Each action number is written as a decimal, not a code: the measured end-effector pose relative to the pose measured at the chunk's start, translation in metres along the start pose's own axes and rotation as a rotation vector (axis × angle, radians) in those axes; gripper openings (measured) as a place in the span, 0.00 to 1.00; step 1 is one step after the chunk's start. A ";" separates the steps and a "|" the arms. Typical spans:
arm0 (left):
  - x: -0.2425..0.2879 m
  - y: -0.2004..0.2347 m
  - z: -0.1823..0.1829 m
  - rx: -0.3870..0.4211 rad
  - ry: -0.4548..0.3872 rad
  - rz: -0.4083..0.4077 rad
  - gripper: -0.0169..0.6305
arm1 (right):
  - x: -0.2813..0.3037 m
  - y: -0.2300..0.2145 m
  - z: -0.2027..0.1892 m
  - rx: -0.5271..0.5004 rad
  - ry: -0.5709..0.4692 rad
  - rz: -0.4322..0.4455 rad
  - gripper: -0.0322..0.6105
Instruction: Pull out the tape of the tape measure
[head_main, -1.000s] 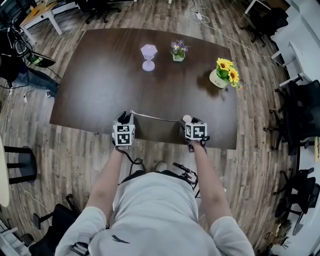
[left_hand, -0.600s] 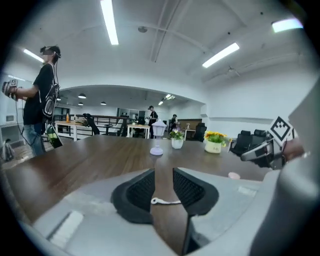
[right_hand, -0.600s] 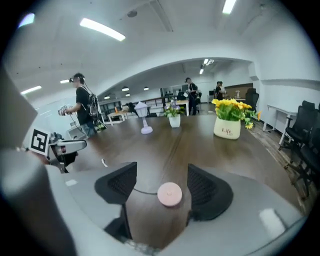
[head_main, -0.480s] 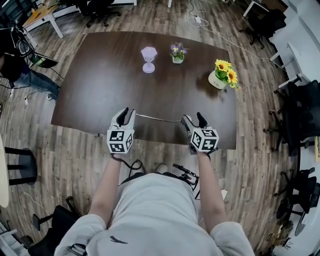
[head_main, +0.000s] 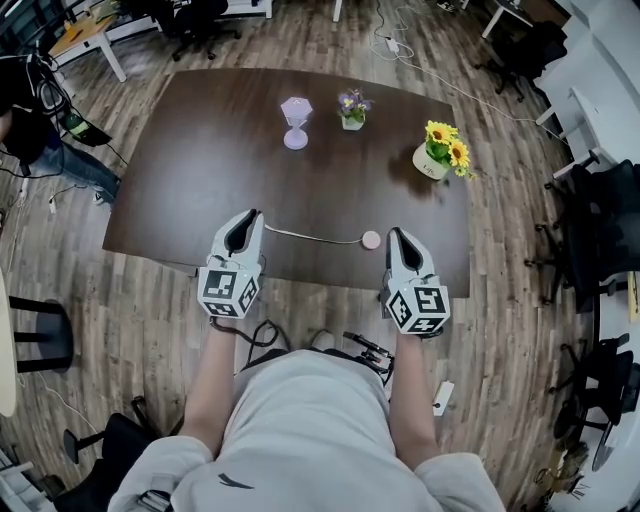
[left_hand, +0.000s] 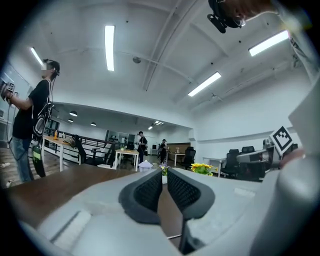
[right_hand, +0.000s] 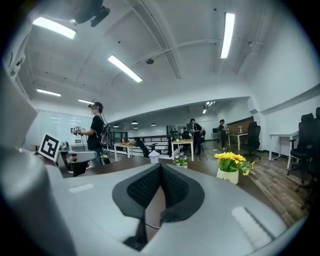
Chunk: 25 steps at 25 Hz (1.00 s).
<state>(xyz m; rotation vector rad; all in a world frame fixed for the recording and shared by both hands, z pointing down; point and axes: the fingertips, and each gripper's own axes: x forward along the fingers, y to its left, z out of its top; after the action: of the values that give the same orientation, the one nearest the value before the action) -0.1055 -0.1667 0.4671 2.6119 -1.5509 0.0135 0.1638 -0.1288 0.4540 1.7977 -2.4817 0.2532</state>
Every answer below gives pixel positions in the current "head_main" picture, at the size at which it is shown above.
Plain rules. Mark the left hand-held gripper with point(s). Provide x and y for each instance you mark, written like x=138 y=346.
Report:
x=227 y=292

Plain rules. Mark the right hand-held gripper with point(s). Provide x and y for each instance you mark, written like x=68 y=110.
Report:
x=420 y=307

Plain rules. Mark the pink round tape measure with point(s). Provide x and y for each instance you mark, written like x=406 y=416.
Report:
x=371 y=239

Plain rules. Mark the person's right forearm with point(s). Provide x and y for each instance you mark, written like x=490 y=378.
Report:
x=412 y=400

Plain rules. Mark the person's left forearm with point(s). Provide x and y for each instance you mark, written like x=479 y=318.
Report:
x=210 y=380

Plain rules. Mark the sunflowers in cream pot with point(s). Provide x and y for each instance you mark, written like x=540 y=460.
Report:
x=432 y=162

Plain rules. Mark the black hand-held device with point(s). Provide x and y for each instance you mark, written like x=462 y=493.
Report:
x=367 y=345

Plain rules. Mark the person's white shoe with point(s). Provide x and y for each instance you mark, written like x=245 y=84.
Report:
x=322 y=340

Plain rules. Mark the lilac hexagonal table lamp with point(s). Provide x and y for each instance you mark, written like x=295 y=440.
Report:
x=296 y=112

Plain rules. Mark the white tag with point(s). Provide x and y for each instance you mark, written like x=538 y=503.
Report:
x=442 y=397

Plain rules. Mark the purple flowers in white pot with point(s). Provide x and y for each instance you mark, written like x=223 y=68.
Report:
x=353 y=120

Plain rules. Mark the black office chair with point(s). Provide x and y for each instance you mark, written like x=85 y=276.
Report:
x=610 y=375
x=120 y=440
x=530 y=50
x=600 y=225
x=195 y=20

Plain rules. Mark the person's grey sweatshirt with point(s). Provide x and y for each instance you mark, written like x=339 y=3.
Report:
x=310 y=425

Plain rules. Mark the green bottle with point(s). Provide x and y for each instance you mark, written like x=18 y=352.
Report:
x=76 y=126

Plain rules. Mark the white power strip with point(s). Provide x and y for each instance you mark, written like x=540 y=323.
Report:
x=391 y=45

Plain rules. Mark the black round stool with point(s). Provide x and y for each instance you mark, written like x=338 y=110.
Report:
x=50 y=335

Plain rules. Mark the wooden desk with white legs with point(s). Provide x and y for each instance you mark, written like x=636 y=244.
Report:
x=85 y=32

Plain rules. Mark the white round table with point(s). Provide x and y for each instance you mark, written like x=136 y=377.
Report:
x=6 y=350

